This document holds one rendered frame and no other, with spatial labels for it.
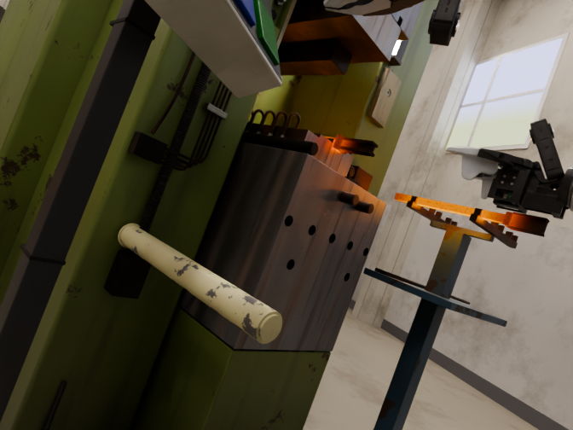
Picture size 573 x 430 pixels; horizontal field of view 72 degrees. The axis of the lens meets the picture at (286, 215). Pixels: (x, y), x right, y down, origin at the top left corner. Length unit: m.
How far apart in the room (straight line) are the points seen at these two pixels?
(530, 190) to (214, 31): 0.58
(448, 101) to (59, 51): 4.84
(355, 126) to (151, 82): 0.70
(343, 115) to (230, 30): 0.89
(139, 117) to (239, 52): 0.34
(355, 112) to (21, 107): 0.95
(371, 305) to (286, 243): 4.27
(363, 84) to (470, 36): 4.60
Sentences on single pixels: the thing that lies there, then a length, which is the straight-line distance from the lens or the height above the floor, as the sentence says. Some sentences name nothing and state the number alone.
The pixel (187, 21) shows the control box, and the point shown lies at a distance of 0.52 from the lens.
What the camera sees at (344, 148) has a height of 0.98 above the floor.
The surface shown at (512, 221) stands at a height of 0.98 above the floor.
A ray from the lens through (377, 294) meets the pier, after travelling 5.10.
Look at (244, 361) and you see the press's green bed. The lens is 0.92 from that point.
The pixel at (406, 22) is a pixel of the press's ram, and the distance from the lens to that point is 1.24.
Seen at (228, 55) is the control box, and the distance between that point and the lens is 0.58.
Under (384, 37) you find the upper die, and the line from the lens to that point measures 1.15.
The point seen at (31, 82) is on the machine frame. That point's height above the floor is 0.87.
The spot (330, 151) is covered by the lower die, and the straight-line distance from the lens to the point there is 1.00.
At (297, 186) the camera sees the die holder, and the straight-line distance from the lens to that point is 0.84.
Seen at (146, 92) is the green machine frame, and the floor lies 0.90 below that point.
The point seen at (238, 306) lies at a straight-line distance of 0.54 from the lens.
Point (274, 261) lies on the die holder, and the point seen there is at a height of 0.67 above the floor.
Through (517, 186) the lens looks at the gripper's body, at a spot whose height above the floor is 0.96.
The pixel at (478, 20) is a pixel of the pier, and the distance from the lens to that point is 6.09.
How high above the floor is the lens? 0.75
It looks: 2 degrees up
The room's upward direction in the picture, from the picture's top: 21 degrees clockwise
